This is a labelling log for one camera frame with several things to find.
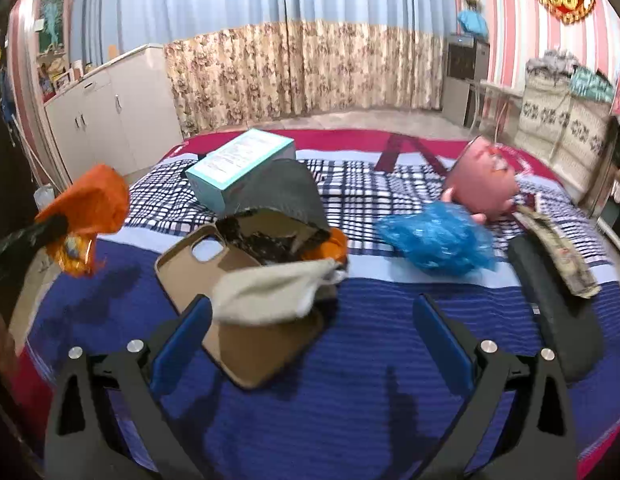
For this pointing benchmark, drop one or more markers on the camouflage patterned packet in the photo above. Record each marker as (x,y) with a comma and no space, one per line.
(564,255)

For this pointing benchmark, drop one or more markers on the blue plastic bag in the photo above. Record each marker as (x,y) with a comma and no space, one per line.
(442,239)

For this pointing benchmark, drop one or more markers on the water dispenser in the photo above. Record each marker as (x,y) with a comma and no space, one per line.
(466,64)

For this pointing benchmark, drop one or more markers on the teal white carton box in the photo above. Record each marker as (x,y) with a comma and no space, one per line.
(218,177)

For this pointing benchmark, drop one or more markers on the brown phone case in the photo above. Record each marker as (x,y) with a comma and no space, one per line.
(249,355)

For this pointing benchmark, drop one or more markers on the striped blue red blanket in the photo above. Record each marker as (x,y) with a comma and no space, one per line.
(365,400)

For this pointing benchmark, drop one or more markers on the black wallet case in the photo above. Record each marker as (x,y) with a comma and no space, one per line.
(567,323)

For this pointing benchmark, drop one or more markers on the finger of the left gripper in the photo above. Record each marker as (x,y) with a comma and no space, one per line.
(18,249)

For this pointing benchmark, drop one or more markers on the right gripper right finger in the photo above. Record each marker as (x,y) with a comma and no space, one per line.
(537,440)

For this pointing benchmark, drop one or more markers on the white cupboard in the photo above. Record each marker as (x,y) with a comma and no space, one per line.
(121,114)

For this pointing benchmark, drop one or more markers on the orange tangerine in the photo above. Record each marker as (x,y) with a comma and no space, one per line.
(336,248)

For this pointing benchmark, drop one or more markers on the white tissue paper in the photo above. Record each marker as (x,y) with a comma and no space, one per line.
(265,295)

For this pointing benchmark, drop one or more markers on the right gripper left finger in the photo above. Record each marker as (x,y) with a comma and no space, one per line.
(83,439)

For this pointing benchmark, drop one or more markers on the cloth covered cabinet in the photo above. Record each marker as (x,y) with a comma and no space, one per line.
(568,134)

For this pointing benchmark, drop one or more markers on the pile of clothes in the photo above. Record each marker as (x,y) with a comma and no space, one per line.
(562,66)

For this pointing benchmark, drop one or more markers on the orange plastic wrapper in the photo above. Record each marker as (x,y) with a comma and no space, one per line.
(97,203)

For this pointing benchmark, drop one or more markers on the grey pouch bag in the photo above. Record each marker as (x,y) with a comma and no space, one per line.
(278,215)

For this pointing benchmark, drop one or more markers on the blue floral curtain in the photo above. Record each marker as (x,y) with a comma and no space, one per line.
(247,62)

